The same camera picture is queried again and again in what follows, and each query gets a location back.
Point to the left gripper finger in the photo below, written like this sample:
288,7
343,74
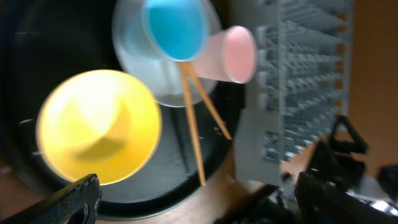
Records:
76,203

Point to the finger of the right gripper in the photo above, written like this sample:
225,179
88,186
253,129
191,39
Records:
357,143

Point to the yellow bowl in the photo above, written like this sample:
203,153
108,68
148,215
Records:
103,122

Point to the pink cup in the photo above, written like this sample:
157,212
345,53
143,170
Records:
229,56

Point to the wooden chopstick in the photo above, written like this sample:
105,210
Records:
191,118
209,104

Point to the blue cup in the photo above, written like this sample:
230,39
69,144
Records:
165,29

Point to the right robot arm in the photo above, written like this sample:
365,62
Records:
320,194

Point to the grey dishwasher rack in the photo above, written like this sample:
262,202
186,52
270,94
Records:
300,82

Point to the round black tray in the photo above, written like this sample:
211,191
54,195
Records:
42,44

